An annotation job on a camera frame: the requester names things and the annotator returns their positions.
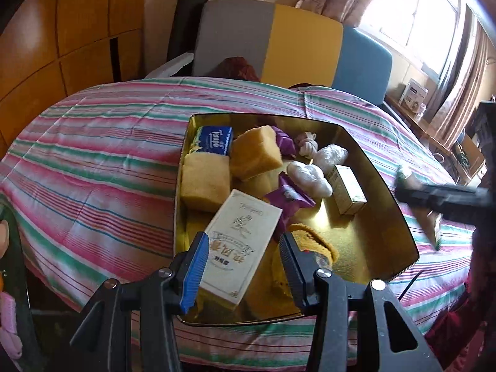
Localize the wooden side desk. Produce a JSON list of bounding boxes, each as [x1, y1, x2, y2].
[[383, 95, 489, 187]]

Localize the striped blanket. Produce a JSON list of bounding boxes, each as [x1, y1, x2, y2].
[[0, 77, 479, 363]]

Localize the green glass side table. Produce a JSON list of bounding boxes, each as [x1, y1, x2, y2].
[[0, 201, 43, 361]]

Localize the white foam board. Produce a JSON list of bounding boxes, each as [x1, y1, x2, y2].
[[144, 51, 194, 80]]

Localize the black rolled mat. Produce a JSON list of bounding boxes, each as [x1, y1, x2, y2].
[[167, 0, 210, 63]]

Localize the white printed box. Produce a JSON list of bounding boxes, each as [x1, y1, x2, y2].
[[399, 78, 429, 109]]

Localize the person's red clothing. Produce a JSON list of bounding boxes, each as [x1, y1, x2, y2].
[[424, 236, 496, 372]]

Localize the blue snack packet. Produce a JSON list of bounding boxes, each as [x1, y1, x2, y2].
[[193, 125, 234, 157]]

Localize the black cable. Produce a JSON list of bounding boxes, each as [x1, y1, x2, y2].
[[399, 271, 422, 303]]

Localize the black crate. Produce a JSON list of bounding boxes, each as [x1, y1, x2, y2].
[[471, 101, 496, 156]]

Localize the yellow plush toy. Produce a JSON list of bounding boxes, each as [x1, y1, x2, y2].
[[271, 223, 339, 303]]

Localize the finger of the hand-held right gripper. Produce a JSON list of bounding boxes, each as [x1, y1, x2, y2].
[[395, 165, 496, 227]]

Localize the pink cloth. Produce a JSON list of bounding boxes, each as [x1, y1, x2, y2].
[[0, 329, 24, 359]]

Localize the white knotted cloth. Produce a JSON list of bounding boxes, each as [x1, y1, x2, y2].
[[295, 132, 319, 159]]

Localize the wooden wardrobe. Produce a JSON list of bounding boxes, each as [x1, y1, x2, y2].
[[0, 0, 148, 156]]

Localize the yellow sponge block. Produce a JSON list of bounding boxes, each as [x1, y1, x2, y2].
[[232, 170, 281, 200], [181, 153, 232, 214], [229, 125, 284, 181]]

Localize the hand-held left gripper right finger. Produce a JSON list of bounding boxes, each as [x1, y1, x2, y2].
[[279, 232, 444, 372]]

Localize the small white green box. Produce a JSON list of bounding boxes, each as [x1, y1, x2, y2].
[[325, 164, 367, 215]]

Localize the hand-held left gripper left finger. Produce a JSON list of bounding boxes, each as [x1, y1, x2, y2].
[[70, 231, 210, 372]]

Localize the small tan box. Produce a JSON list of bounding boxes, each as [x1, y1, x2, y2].
[[414, 207, 442, 250]]

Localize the gold metal tin tray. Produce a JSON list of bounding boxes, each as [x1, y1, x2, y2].
[[172, 113, 420, 325]]

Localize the large white cardboard box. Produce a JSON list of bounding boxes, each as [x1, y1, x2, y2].
[[198, 188, 283, 311]]

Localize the pink hair roller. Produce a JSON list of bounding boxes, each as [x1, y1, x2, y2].
[[0, 292, 18, 334]]

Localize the white plastic ball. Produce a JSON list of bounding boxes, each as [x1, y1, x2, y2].
[[313, 144, 349, 167], [287, 161, 333, 198]]

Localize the striped brown curtain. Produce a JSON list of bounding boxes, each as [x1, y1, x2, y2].
[[428, 6, 493, 146]]

